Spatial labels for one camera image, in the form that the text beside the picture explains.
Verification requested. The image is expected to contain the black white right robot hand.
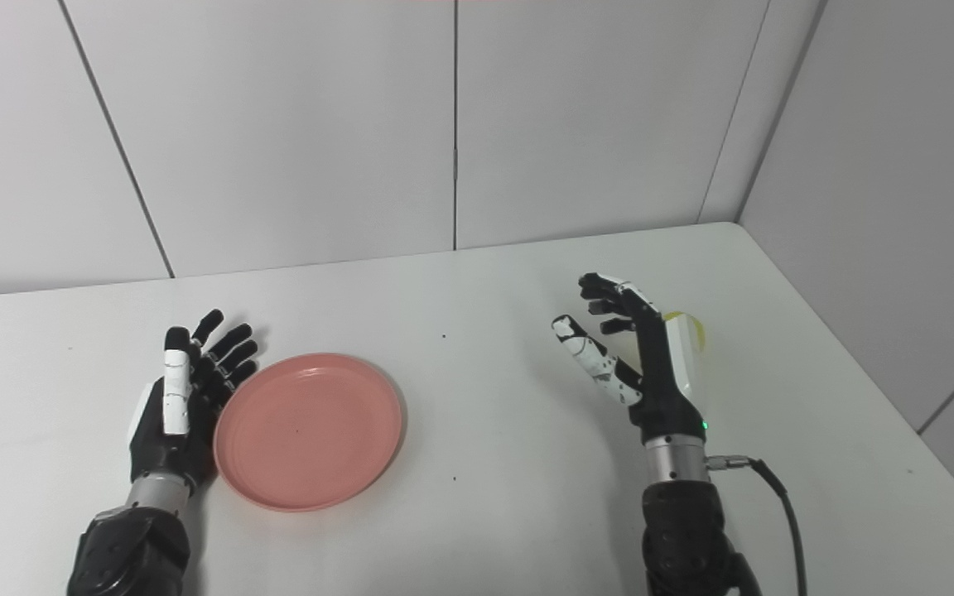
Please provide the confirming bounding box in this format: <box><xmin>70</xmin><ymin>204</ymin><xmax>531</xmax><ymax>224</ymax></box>
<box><xmin>552</xmin><ymin>273</ymin><xmax>708</xmax><ymax>444</ymax></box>

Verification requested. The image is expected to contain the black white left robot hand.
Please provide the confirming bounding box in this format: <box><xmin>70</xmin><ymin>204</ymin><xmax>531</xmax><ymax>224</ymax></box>
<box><xmin>128</xmin><ymin>310</ymin><xmax>260</xmax><ymax>489</ymax></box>

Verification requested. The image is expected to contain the yellow lemon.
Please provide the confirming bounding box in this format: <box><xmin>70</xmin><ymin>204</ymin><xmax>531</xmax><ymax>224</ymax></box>
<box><xmin>663</xmin><ymin>312</ymin><xmax>707</xmax><ymax>353</ymax></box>

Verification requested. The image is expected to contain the pink round plate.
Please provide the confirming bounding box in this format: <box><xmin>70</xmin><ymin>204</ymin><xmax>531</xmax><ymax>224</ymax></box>
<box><xmin>213</xmin><ymin>353</ymin><xmax>404</xmax><ymax>512</ymax></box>

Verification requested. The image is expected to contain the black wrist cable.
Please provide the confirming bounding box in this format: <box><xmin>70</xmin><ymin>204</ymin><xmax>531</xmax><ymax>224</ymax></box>
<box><xmin>707</xmin><ymin>454</ymin><xmax>809</xmax><ymax>596</ymax></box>

